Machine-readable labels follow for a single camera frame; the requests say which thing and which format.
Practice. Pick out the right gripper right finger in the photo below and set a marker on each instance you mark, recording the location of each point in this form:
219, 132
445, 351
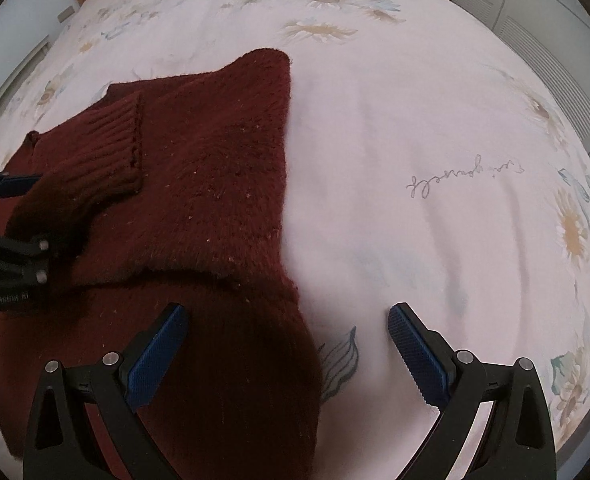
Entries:
517, 442

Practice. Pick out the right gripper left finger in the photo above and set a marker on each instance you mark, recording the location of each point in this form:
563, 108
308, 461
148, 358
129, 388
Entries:
61, 443

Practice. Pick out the dark red knitted sweater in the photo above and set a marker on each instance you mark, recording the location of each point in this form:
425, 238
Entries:
172, 190

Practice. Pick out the pink floral bed cover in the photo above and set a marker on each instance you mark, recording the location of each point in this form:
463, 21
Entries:
425, 163

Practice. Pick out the left wall switch plate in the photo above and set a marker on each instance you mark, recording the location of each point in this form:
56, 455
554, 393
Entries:
64, 15

